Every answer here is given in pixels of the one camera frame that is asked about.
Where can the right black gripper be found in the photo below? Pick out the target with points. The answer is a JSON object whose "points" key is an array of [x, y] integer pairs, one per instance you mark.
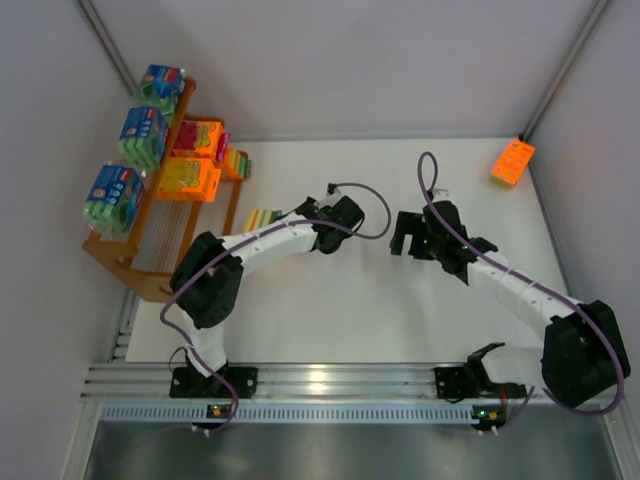
{"points": [[413, 236]]}

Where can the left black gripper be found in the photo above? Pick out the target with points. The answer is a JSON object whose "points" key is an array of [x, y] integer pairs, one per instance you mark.
{"points": [[347, 213]]}

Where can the orange box back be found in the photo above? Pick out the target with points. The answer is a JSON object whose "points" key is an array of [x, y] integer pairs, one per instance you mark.
{"points": [[259, 218]]}

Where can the orange green box yellow sponge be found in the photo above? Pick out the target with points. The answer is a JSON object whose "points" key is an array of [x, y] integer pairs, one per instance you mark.
{"points": [[236, 164]]}

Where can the pink scrubber sponge box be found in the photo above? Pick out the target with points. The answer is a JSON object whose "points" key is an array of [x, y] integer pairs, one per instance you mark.
{"points": [[201, 139]]}

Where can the blue green sponge pack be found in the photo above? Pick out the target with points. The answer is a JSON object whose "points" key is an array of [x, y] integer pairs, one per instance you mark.
{"points": [[161, 87], [142, 139], [114, 199]]}

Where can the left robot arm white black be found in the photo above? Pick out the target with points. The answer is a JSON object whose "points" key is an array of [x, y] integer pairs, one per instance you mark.
{"points": [[209, 301]]}

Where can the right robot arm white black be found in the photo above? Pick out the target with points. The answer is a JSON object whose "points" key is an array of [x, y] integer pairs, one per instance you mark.
{"points": [[581, 353]]}

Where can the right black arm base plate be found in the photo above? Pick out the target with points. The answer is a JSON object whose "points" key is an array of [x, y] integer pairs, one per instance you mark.
{"points": [[457, 383]]}

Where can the aluminium mounting rail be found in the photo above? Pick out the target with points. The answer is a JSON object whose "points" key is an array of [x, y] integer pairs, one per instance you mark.
{"points": [[276, 381]]}

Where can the orange three-tier wire shelf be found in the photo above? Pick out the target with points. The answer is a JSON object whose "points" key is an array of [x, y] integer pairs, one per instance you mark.
{"points": [[163, 231]]}

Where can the slotted grey cable duct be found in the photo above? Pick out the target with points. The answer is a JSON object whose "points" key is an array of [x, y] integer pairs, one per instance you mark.
{"points": [[290, 413]]}

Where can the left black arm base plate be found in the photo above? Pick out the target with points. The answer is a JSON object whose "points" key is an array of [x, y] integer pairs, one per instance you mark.
{"points": [[240, 382]]}

